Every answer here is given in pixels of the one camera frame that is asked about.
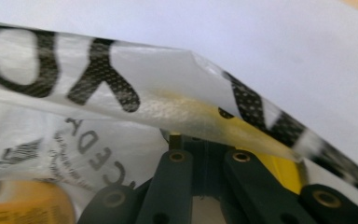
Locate orange snack packets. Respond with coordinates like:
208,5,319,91
155,90,304,196

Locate orange bottle white cap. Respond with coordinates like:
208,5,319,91
0,180,76,224

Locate clear printed plastic bag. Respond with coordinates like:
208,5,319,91
0,18,358,224

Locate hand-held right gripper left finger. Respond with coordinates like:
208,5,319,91
168,133,207,197

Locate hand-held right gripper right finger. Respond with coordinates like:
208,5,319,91
205,138,236,197

